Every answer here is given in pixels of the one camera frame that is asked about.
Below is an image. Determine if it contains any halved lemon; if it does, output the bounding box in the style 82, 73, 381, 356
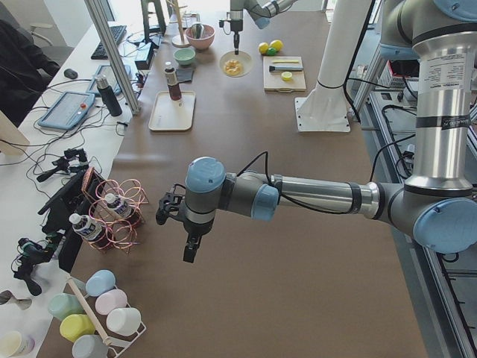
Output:
280, 72, 293, 81

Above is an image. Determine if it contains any blue teach pendant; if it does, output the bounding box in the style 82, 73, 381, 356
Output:
86, 65, 121, 97
38, 91, 95, 131

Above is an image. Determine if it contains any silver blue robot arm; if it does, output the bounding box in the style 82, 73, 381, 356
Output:
219, 0, 296, 55
178, 1, 476, 262

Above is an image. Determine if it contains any copper wire bottle rack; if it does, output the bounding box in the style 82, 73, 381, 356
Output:
81, 168, 149, 254

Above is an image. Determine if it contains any pink bowl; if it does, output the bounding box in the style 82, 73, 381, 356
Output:
185, 23, 215, 50

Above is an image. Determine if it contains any blue plastic cup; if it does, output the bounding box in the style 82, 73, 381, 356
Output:
86, 269, 116, 297

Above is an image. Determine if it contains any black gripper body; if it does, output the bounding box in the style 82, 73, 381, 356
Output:
180, 208, 215, 239
218, 19, 244, 34

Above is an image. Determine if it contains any green lime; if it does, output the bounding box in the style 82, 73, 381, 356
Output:
266, 48, 277, 56

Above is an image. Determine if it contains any white cup rack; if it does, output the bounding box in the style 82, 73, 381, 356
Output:
66, 275, 147, 357

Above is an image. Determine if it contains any yellow lemon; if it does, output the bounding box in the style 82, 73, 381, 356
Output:
258, 42, 270, 54
270, 40, 284, 52

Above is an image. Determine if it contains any black thermos bottle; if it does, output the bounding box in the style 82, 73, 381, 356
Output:
95, 74, 122, 117

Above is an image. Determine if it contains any pink plastic cup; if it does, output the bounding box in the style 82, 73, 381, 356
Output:
95, 289, 127, 315

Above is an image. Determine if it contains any yellow plastic cup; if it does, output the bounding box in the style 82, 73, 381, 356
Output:
60, 314, 95, 342

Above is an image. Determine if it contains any white round plate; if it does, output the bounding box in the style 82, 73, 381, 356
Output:
219, 51, 253, 78

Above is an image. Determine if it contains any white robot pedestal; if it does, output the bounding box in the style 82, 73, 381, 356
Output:
295, 0, 374, 132

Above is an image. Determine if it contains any white plastic cup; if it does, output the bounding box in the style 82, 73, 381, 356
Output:
106, 307, 142, 336

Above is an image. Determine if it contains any green plastic cup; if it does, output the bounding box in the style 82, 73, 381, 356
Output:
48, 293, 84, 321

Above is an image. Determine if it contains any grey folded cloth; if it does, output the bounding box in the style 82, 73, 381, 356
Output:
176, 67, 195, 83

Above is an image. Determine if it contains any green bowl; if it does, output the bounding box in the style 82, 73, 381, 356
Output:
174, 48, 196, 66

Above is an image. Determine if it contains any black computer mouse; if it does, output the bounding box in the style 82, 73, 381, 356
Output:
63, 68, 78, 80

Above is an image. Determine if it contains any wooden mug tree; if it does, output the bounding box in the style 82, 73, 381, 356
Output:
168, 0, 190, 48

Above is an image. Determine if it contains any white rectangular tray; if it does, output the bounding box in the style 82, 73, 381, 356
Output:
148, 91, 195, 131

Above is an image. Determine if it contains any dark red sauce bottle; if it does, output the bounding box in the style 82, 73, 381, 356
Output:
164, 61, 182, 101

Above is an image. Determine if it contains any glazed twisted donut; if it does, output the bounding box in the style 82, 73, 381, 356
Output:
224, 59, 243, 76

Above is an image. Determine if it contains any black handled knife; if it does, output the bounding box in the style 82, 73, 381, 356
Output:
268, 65, 303, 72

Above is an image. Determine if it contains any wooden cutting board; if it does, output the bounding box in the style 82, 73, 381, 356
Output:
262, 56, 306, 92

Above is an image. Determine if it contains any black keyboard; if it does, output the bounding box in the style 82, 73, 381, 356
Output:
89, 25, 128, 60

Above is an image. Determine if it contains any water bottle dark liquid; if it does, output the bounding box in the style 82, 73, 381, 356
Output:
69, 213, 105, 242
104, 193, 135, 222

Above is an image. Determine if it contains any aluminium frame post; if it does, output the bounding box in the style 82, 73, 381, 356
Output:
84, 0, 141, 116

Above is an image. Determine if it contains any grey plastic cup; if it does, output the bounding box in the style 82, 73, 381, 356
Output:
72, 335, 108, 358

